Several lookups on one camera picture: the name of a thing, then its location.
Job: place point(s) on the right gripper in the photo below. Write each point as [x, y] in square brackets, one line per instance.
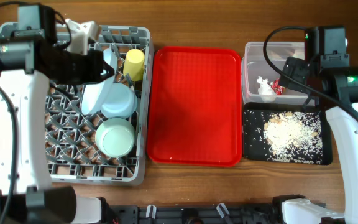
[296, 67]

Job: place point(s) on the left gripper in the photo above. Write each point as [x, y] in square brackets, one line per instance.
[96, 60]

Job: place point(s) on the light blue plate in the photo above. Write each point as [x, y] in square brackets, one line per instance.
[94, 95]

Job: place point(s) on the yellow plastic cup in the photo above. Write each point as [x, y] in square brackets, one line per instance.
[134, 64]

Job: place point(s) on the light blue bowl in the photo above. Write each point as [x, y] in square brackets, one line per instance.
[121, 102]

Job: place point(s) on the red snack wrapper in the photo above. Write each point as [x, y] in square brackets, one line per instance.
[276, 87]

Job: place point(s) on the green bowl with food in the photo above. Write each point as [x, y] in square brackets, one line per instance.
[115, 137]

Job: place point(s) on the white tissue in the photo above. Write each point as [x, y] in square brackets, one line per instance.
[265, 91]

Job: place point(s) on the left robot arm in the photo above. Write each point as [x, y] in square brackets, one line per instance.
[30, 59]

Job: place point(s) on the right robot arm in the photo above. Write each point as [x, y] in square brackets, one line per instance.
[342, 118]

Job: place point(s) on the grey dishwasher rack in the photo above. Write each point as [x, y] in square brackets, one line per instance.
[72, 155]

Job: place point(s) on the clear plastic bin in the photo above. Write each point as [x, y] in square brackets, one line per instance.
[254, 66]

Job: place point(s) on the spilled rice and peanuts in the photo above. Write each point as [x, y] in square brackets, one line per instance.
[282, 136]

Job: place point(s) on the black plastic tray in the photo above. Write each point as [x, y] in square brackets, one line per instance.
[325, 129]

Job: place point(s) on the red plastic tray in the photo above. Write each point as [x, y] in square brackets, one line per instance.
[195, 110]

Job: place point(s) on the black aluminium base frame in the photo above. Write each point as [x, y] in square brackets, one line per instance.
[242, 214]

